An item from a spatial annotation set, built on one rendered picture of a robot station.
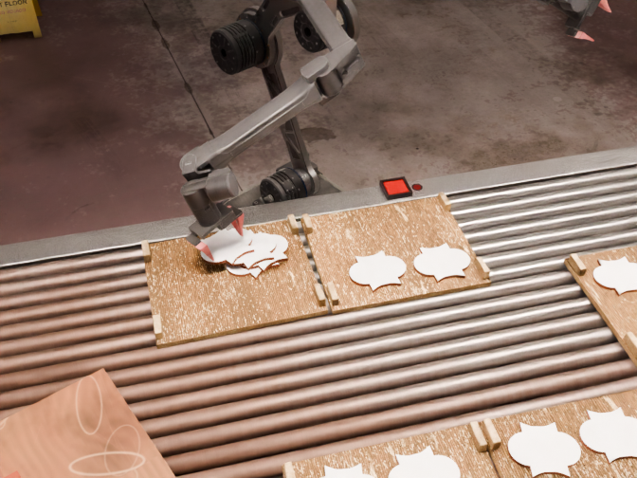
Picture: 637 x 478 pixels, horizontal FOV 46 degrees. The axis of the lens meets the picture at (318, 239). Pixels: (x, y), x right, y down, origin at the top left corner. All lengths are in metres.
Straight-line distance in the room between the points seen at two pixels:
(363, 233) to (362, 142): 1.99
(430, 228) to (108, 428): 1.00
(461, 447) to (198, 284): 0.75
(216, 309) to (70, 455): 0.52
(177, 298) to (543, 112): 2.93
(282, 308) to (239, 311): 0.10
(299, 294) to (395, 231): 0.34
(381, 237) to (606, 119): 2.60
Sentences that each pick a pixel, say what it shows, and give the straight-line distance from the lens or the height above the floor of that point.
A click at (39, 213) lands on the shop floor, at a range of 3.75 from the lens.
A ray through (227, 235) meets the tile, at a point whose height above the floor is 0.98.
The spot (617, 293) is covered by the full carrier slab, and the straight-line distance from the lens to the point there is 1.99.
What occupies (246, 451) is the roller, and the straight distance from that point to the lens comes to 1.61.
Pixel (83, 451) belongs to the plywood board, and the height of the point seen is 1.04.
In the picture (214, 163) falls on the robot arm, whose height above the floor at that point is 1.21.
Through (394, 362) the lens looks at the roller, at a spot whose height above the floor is 0.91.
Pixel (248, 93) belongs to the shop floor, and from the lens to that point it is 4.39.
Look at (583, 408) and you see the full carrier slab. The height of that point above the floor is 0.94.
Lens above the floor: 2.28
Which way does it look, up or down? 42 degrees down
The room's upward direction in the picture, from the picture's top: straight up
